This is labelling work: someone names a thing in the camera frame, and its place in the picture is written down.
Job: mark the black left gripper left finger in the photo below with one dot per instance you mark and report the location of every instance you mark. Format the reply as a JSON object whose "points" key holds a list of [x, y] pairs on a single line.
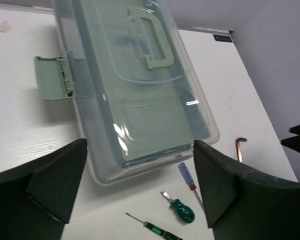
{"points": [[37, 198]]}

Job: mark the brown hex key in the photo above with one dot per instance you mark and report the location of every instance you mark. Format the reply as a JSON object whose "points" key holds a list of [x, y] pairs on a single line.
{"points": [[238, 142]]}

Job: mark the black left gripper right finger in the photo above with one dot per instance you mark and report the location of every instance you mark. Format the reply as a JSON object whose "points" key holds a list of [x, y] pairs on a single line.
{"points": [[243, 203]]}

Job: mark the green toolbox with clear lid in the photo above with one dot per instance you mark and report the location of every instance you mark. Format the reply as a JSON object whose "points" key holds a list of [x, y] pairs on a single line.
{"points": [[138, 100]]}

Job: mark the blue label sticker right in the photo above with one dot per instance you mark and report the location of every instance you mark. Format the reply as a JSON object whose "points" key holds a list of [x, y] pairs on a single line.
{"points": [[222, 38]]}

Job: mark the blue red handled screwdriver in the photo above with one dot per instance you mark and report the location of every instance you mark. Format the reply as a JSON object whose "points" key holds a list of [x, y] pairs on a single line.
{"points": [[190, 182]]}

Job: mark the piece of tape on table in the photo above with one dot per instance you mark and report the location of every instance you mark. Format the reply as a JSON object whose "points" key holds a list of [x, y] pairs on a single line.
{"points": [[5, 27]]}

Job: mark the stubby green flathead screwdriver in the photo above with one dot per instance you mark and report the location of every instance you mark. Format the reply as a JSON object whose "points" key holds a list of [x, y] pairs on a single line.
{"points": [[183, 212]]}

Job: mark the thin black green precision screwdriver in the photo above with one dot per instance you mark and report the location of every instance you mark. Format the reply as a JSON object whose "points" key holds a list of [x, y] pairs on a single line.
{"points": [[155, 229]]}

